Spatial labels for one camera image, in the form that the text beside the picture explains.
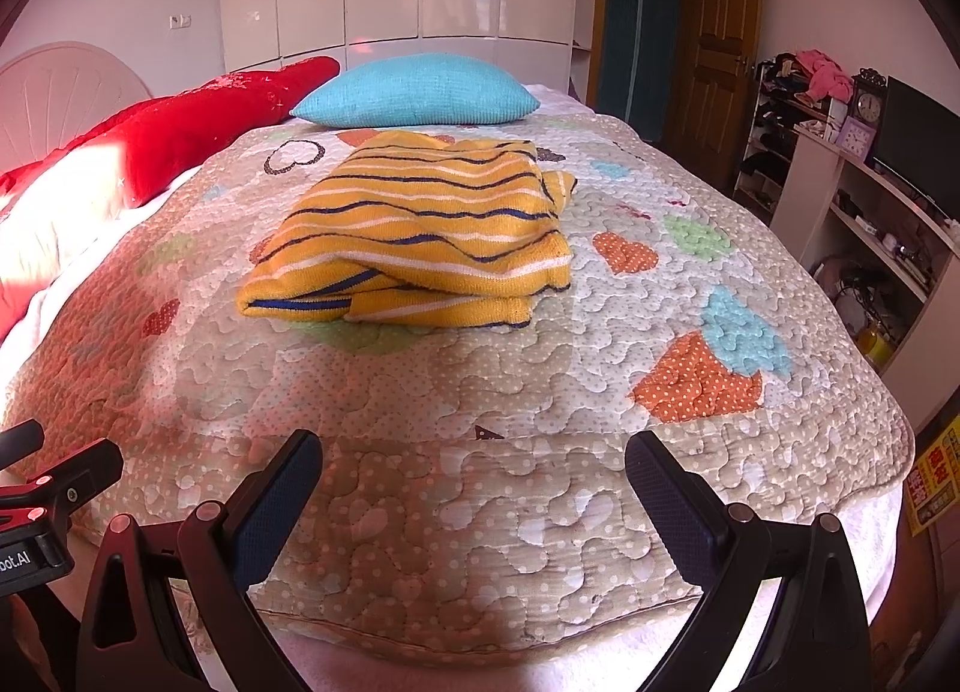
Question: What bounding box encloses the teal curtain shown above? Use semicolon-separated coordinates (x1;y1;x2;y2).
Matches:
596;0;695;142

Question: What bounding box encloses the white bedding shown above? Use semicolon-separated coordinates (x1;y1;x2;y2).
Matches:
0;145;200;363

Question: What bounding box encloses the yellow striped sweater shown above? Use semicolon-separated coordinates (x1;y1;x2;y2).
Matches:
235;130;578;329

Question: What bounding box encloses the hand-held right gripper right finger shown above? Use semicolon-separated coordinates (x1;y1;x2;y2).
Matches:
624;431;875;692

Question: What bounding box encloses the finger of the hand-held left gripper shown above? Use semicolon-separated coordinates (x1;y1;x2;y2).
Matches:
0;437;125;535
0;419;44;472

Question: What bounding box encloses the yellow printed box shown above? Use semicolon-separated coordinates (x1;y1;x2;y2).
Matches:
904;414;960;539

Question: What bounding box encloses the black ornate clock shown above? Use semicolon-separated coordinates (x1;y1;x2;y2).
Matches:
850;68;890;124

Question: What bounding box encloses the pink cloth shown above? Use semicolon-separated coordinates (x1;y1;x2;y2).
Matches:
795;49;856;101

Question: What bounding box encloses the wooden door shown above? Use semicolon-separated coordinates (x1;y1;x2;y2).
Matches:
679;0;766;194

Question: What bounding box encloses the red blanket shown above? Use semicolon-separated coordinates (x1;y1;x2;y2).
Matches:
0;56;342;341

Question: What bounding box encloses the purple clock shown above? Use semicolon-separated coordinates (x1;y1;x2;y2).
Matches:
834;116;877;157

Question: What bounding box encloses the heart print quilt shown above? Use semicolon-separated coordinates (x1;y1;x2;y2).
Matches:
0;85;916;652

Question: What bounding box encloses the yellow bottle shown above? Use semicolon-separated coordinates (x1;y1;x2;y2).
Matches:
855;321;897;367

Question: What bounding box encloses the black monitor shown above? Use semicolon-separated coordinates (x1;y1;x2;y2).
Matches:
870;76;960;221

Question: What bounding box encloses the white shelf unit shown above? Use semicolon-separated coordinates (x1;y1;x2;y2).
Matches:
771;126;960;423

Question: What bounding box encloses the white headboard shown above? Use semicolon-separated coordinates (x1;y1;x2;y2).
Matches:
0;41;155;176

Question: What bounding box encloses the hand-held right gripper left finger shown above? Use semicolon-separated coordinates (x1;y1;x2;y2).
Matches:
75;429;325;692

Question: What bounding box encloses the shoe rack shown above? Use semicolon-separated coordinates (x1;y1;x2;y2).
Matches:
733;51;856;217

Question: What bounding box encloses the blue pillow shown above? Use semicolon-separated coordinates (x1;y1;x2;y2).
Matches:
290;52;541;127

